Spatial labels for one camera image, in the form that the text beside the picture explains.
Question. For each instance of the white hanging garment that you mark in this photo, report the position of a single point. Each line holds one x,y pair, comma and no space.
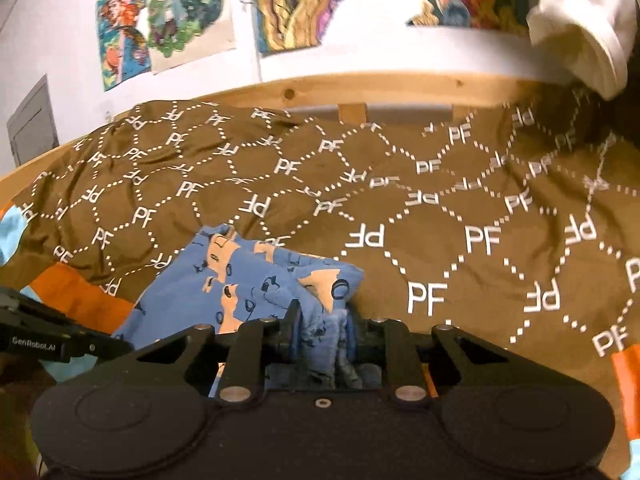
585,15

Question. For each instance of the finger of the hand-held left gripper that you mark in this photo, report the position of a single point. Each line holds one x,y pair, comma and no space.
112,347

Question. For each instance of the blue patterned pants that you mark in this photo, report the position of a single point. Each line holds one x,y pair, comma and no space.
250,280

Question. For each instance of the grey wall panel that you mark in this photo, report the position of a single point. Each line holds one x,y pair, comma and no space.
32,125

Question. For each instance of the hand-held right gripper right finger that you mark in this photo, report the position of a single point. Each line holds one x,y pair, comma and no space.
352,335

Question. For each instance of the blonde figure wall poster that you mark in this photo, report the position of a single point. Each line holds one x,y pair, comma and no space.
185,10

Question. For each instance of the brown patterned blanket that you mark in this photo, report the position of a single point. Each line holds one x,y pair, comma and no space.
350,195

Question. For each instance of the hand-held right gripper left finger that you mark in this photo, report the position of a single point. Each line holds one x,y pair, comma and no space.
295,332

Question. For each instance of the red-haired figure wall poster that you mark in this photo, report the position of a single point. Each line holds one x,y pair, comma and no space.
122,30

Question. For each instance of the wooden bed frame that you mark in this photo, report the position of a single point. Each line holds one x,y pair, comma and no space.
300,92

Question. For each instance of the yellow swirl wall poster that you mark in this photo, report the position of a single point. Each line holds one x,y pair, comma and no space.
295,5

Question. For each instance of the colourful striped blanket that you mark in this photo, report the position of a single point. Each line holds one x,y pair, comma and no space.
65,290

